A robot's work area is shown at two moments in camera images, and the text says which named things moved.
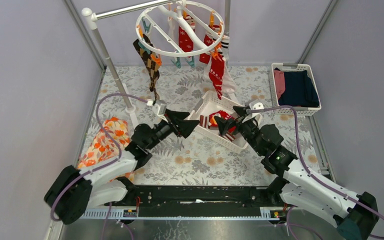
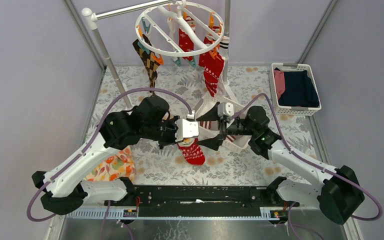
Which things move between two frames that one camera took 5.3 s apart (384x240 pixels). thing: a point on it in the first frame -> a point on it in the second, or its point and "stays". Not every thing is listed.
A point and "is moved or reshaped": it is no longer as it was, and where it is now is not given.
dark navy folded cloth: x=299 y=90 stays
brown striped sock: x=203 y=121 stays
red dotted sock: x=216 y=74 is moved or reshaped
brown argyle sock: x=152 y=68 stays
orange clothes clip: x=157 y=60 stays
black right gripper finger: x=223 y=124 -> x=213 y=143
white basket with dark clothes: x=293 y=85 stays
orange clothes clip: x=214 y=51 stays
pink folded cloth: x=280 y=82 stays
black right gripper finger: x=241 y=110 -> x=212 y=115
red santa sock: x=212 y=123 is moved or reshaped
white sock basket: x=219 y=119 stays
